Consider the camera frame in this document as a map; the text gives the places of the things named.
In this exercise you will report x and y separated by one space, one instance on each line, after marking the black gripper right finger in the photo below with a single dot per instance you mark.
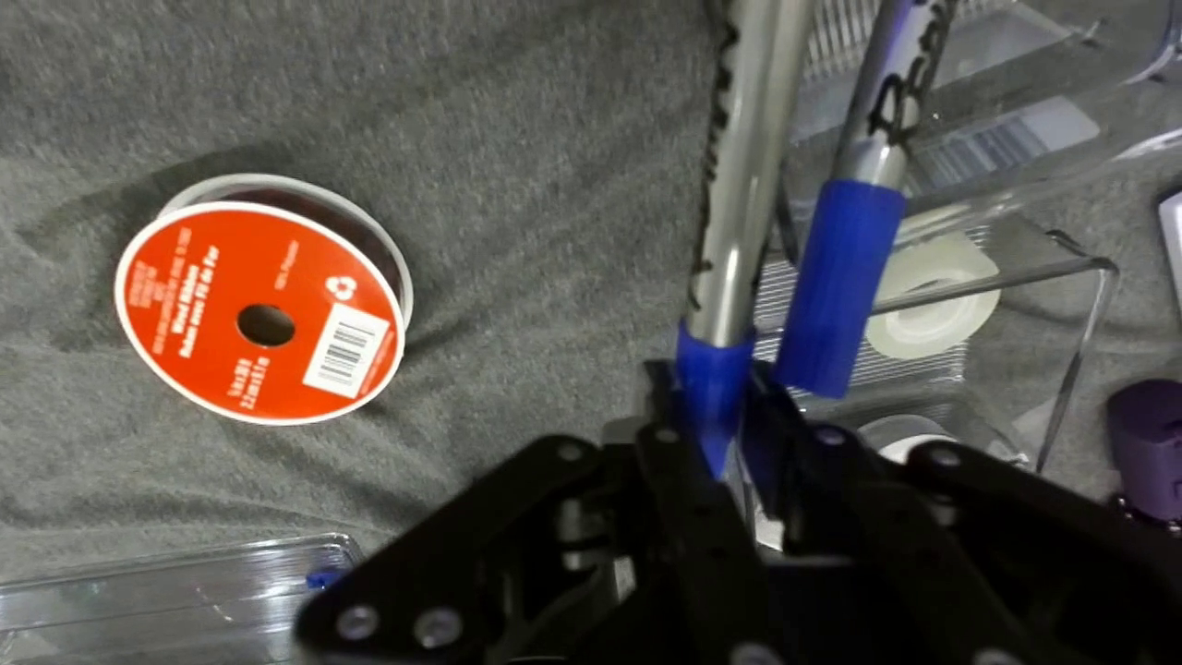
960 555

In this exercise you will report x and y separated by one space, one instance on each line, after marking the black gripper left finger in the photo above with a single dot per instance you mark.
557 555

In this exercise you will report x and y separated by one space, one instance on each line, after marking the silver marker with blue cap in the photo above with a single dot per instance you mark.
843 283
739 185

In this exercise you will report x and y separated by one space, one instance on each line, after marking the white tape roll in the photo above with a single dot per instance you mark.
906 434
956 327

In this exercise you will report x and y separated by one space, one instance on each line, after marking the clear plastic box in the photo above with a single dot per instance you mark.
1020 236

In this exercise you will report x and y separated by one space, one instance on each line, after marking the grey table cloth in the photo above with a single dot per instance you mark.
494 150

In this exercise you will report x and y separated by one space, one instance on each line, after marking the orange ribbon spool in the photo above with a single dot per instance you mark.
196 310

